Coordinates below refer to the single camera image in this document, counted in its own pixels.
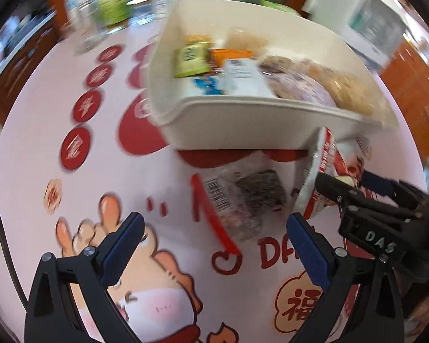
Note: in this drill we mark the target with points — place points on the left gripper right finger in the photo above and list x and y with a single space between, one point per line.
377 313

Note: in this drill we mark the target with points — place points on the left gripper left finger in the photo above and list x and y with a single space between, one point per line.
52 314

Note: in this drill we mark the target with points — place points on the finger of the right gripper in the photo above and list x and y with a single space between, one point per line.
400 192
346 196

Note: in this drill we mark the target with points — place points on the red white snack bag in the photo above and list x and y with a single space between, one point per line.
344 160

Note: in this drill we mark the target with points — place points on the red dark seaweed packet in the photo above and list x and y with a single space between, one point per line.
237 200

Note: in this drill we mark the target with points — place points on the clear rice cake packet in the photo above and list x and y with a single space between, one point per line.
347 90

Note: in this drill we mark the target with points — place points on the wooden cabinet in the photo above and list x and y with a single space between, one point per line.
407 78

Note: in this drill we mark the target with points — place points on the purple white snack packet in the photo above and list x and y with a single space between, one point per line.
287 83

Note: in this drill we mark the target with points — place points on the white barcode snack packet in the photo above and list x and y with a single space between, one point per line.
242 77

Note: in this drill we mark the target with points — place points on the white plastic storage bin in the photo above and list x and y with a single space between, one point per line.
190 120

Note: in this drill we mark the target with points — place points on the blue snack packet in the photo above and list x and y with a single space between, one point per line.
212 85

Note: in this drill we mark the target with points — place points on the pale rice cracker packet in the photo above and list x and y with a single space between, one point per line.
241 40

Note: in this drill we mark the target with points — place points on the orange snack packet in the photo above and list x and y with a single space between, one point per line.
220 55

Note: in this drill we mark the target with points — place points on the white cosmetic storage box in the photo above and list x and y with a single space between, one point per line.
373 29

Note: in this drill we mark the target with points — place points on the green tissue pack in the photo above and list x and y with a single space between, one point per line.
280 7

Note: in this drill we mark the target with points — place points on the green candy packet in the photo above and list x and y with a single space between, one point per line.
192 60

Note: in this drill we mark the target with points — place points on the small yellow snack packet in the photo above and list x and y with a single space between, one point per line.
193 39

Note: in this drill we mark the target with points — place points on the white pill bottle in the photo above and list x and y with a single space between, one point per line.
157 1

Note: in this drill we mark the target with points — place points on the small gold lid jar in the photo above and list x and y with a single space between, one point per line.
140 12

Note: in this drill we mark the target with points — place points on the clear glass cup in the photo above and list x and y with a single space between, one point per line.
88 28

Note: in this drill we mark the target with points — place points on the white blue carton box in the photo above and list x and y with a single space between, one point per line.
71 10

